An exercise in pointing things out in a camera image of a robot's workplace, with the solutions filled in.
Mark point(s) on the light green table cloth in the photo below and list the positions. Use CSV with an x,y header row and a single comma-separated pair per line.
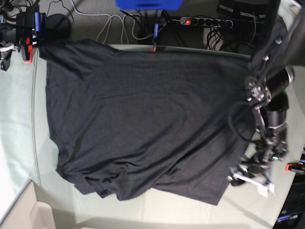
x,y
27,153

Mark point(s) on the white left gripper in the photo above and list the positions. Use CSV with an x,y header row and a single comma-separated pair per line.
x,y
255,171

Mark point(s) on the red black clamp left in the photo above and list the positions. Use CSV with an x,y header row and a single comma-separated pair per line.
x,y
26,50

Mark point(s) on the red black clamp right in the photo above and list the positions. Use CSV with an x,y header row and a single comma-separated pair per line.
x,y
296,168

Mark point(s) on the blue box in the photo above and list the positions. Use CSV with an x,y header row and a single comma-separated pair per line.
x,y
148,4

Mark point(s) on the black t-shirt with colourful print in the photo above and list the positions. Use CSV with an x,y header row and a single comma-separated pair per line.
x,y
125,122

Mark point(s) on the black power strip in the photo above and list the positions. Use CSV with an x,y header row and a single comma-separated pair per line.
x,y
206,22

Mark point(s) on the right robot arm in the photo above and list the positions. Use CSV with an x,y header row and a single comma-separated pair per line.
x,y
6,48

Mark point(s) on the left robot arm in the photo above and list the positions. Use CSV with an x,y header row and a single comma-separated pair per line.
x,y
271,72

